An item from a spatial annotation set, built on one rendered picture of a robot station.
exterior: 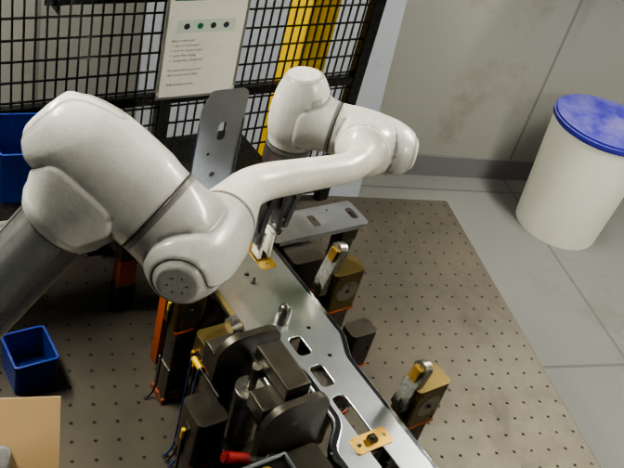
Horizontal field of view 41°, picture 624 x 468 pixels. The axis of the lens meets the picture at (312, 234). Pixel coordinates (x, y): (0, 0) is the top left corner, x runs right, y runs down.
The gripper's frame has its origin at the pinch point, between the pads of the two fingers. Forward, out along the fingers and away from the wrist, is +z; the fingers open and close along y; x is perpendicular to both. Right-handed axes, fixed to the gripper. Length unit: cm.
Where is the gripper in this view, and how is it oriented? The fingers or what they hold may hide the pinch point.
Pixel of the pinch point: (264, 241)
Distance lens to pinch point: 180.5
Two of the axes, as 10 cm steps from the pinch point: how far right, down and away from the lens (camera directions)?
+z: -2.3, 7.7, 6.0
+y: 8.2, -1.8, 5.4
